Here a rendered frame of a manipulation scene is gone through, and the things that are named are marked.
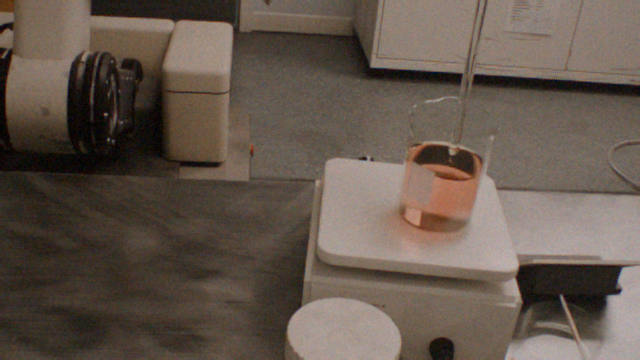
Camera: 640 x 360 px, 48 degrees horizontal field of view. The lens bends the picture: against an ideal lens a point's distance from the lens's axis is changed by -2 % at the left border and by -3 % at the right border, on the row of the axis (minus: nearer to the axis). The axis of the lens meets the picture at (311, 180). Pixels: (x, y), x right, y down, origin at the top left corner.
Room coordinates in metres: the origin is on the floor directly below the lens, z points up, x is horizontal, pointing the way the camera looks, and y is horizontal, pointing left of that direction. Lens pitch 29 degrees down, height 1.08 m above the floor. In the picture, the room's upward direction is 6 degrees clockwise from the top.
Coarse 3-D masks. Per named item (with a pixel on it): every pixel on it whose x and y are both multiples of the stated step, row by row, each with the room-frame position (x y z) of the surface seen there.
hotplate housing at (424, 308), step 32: (320, 192) 0.45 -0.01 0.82; (320, 288) 0.34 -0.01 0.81; (352, 288) 0.34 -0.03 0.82; (384, 288) 0.34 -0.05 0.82; (416, 288) 0.34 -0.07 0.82; (448, 288) 0.34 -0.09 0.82; (480, 288) 0.35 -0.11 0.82; (512, 288) 0.35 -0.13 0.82; (416, 320) 0.34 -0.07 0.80; (448, 320) 0.34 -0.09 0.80; (480, 320) 0.34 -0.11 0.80; (512, 320) 0.34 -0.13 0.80; (416, 352) 0.34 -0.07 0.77; (448, 352) 0.33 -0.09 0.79; (480, 352) 0.34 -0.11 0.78
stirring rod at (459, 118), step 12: (480, 0) 0.39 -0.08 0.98; (480, 12) 0.39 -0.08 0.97; (480, 24) 0.39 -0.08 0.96; (480, 36) 0.39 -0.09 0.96; (468, 60) 0.39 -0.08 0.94; (468, 72) 0.39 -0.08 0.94; (468, 84) 0.39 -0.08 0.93; (468, 96) 0.39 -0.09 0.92; (456, 108) 0.40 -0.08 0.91; (456, 120) 0.39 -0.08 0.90; (456, 132) 0.39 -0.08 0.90
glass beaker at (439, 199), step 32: (416, 96) 0.40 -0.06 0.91; (416, 128) 0.38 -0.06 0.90; (448, 128) 0.41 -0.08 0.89; (480, 128) 0.40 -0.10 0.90; (416, 160) 0.37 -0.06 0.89; (448, 160) 0.36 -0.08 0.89; (480, 160) 0.37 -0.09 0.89; (416, 192) 0.37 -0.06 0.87; (448, 192) 0.36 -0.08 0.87; (480, 192) 0.38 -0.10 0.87; (416, 224) 0.37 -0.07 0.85; (448, 224) 0.36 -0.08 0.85
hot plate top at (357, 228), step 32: (352, 160) 0.46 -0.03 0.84; (352, 192) 0.41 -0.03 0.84; (384, 192) 0.42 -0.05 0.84; (320, 224) 0.37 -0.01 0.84; (352, 224) 0.37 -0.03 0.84; (384, 224) 0.38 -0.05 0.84; (480, 224) 0.39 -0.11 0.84; (320, 256) 0.35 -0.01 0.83; (352, 256) 0.34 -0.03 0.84; (384, 256) 0.34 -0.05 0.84; (416, 256) 0.35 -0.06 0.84; (448, 256) 0.35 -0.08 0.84; (480, 256) 0.35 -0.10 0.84; (512, 256) 0.36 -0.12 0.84
